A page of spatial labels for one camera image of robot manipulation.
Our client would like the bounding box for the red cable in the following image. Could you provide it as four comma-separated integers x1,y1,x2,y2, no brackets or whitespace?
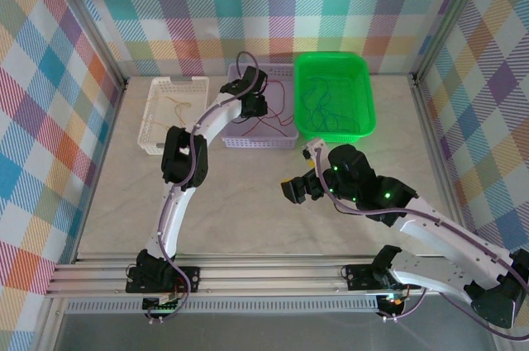
264,80,291,116
264,115,298,138
241,113,270,138

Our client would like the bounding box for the purple perforated basket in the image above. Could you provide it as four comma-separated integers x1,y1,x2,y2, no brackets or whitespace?
221,64,300,150

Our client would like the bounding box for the colourful plaid backdrop cloth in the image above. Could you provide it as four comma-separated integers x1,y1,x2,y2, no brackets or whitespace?
0,0,529,351

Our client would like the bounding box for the white perforated basket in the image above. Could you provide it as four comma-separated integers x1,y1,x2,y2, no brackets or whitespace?
136,76,211,157

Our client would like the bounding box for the green mesh basket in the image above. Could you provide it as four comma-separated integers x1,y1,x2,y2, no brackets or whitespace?
293,52,379,145

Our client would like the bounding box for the small circuit board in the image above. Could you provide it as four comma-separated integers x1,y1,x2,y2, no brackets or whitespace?
141,292,183,315
377,292,409,313

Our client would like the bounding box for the aluminium side rail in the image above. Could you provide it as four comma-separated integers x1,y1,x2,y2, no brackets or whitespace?
73,78,131,265
411,76,476,240

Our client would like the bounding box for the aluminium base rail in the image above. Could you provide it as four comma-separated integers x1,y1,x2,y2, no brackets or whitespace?
44,252,502,299

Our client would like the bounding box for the slotted grey cable duct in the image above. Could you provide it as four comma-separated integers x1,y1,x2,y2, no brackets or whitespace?
61,299,382,315

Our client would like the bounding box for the aluminium corner post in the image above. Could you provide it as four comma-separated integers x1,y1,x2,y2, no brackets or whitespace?
411,0,493,86
48,0,130,92

